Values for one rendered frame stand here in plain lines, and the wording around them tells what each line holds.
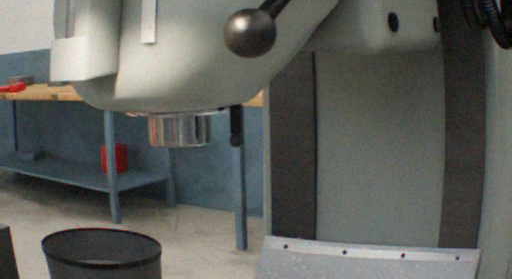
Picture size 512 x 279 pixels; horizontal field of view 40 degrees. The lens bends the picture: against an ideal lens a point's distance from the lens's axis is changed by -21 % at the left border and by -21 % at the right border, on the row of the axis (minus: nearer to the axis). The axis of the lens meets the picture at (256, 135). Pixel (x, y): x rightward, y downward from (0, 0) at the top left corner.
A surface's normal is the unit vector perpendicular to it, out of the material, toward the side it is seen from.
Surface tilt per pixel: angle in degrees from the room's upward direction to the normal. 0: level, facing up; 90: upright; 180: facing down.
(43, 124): 90
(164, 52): 104
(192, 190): 90
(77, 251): 86
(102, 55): 90
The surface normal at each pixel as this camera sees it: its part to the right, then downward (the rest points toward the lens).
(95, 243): 0.22, 0.07
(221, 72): 0.56, 0.62
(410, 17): 0.85, 0.06
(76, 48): -0.54, 0.14
